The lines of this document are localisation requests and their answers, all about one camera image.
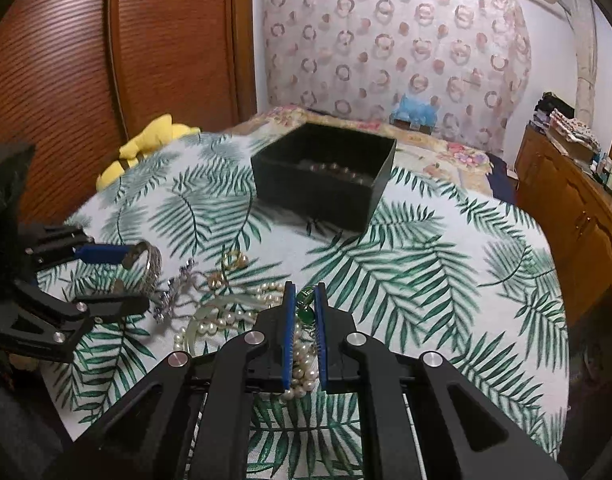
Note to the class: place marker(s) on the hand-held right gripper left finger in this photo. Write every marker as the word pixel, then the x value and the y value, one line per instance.
pixel 288 340

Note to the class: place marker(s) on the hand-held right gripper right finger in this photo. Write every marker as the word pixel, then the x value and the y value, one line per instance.
pixel 322 340

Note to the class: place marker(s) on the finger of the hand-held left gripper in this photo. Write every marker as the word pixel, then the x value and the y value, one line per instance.
pixel 103 254
pixel 116 305

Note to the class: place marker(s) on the green jade pendant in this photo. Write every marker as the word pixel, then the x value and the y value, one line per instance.
pixel 306 316

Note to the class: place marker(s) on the black jewelry box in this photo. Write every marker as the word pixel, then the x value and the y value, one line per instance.
pixel 306 195

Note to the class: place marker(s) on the green leaf print cloth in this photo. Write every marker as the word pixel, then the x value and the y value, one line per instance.
pixel 436 285

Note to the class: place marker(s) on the yellow plush toy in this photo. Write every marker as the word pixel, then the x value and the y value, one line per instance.
pixel 151 135

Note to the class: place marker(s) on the wooden slatted wardrobe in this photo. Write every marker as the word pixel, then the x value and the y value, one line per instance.
pixel 111 85

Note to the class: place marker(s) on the floral bedspread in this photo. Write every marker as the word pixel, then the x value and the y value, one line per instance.
pixel 436 157

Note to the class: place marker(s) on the small brown box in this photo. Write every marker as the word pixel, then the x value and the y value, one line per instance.
pixel 411 125

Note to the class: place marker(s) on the blue plush toy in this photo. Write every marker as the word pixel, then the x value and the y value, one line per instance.
pixel 416 107

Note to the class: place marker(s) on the wooden sideboard cabinet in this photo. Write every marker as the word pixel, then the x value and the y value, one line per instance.
pixel 566 210

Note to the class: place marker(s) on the sheer circle pattern curtain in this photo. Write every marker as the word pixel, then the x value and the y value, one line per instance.
pixel 386 50

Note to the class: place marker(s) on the floral folded cloth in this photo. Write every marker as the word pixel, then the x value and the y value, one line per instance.
pixel 573 127

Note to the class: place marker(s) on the row of cosmetic bottles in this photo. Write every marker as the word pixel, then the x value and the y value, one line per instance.
pixel 611 175

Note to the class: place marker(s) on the tied beige curtain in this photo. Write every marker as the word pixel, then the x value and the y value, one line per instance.
pixel 586 60

